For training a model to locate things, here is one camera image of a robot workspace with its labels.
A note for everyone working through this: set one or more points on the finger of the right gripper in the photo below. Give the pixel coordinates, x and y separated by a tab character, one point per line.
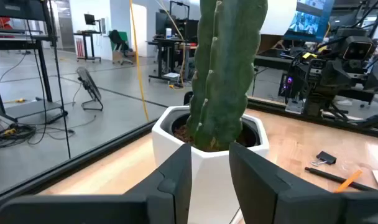
373	81
339	74

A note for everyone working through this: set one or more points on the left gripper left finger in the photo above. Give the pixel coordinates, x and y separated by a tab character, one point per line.
164	193

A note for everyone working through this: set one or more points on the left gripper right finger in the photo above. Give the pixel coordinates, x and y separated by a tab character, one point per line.
270	193

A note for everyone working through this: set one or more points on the black pen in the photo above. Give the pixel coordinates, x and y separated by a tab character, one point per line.
325	176

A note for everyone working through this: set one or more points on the small black binder clip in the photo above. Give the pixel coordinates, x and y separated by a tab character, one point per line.
326	157

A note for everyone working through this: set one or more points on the yellow wooden pencil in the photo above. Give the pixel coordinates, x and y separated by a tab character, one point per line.
350	180

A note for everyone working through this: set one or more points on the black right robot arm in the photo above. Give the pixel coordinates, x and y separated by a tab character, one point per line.
315	102

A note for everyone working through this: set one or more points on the black office chair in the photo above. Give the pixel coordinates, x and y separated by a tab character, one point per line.
116	39

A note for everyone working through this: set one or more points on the blue display screen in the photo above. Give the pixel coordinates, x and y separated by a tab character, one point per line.
307	21

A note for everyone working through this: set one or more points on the white faceted plant pot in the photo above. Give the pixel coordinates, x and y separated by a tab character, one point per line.
170	140

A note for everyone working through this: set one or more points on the green cactus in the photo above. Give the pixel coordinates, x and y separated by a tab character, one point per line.
226	77

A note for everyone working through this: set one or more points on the black floor fan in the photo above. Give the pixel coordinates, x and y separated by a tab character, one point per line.
89	84

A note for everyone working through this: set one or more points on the large black monitor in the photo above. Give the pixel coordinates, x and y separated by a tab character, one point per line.
162	23

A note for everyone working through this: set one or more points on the small monitor on stand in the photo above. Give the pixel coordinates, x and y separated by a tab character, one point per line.
89	19

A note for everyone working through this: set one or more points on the black metal workbench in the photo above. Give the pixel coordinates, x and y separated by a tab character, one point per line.
21	42

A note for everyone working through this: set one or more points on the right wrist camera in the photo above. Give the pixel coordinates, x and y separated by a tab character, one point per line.
358	49

